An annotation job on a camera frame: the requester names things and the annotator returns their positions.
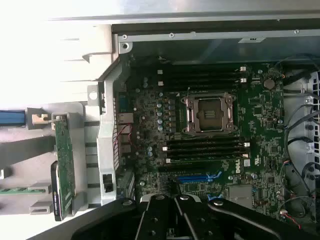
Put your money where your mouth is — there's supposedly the blue expansion slot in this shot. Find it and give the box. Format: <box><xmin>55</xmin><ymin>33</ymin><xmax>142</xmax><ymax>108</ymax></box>
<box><xmin>177</xmin><ymin>174</ymin><xmax>221</xmax><ymax>185</ymax></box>

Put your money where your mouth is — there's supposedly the silver chipset heatsink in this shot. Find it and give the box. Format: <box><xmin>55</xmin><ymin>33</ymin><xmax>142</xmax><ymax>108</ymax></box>
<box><xmin>228</xmin><ymin>186</ymin><xmax>253</xmax><ymax>204</ymax></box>

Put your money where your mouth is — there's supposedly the black RAM slot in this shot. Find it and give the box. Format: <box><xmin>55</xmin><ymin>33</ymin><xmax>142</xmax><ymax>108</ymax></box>
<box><xmin>157</xmin><ymin>70</ymin><xmax>238</xmax><ymax>77</ymax></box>
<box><xmin>157</xmin><ymin>81</ymin><xmax>238</xmax><ymax>89</ymax></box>
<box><xmin>166</xmin><ymin>151</ymin><xmax>250</xmax><ymax>159</ymax></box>
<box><xmin>166</xmin><ymin>139</ymin><xmax>251</xmax><ymax>147</ymax></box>
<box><xmin>162</xmin><ymin>76</ymin><xmax>248</xmax><ymax>84</ymax></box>
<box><xmin>162</xmin><ymin>65</ymin><xmax>247</xmax><ymax>72</ymax></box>
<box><xmin>162</xmin><ymin>146</ymin><xmax>245</xmax><ymax>153</ymax></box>
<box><xmin>164</xmin><ymin>157</ymin><xmax>249</xmax><ymax>166</ymax></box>

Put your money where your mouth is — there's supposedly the black grey PC case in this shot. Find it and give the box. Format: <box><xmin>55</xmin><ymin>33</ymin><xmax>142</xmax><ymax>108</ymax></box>
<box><xmin>82</xmin><ymin>23</ymin><xmax>320</xmax><ymax>226</ymax></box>

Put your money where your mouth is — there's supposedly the green motherboard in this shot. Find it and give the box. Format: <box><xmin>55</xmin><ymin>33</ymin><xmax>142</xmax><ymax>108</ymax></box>
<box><xmin>113</xmin><ymin>57</ymin><xmax>288</xmax><ymax>221</ymax></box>

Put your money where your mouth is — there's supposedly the metal CPU socket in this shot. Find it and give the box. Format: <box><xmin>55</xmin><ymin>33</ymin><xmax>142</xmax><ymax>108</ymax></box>
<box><xmin>181</xmin><ymin>92</ymin><xmax>238</xmax><ymax>133</ymax></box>

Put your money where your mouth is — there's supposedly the grey plastic parts rack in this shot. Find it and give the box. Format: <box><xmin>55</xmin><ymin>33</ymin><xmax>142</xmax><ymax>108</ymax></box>
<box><xmin>0</xmin><ymin>103</ymin><xmax>86</xmax><ymax>217</ymax></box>

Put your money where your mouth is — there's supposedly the green RAM stick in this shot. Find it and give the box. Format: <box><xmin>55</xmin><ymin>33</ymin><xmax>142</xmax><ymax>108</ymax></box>
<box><xmin>0</xmin><ymin>187</ymin><xmax>47</xmax><ymax>195</ymax></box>

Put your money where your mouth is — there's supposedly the hard disk with blue caddy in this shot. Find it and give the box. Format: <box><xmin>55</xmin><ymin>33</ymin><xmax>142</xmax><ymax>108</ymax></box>
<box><xmin>0</xmin><ymin>109</ymin><xmax>26</xmax><ymax>126</ymax></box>

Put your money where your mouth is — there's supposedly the thin red wire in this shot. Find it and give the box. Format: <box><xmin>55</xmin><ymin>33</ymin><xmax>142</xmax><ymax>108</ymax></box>
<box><xmin>112</xmin><ymin>123</ymin><xmax>133</xmax><ymax>158</ymax></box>

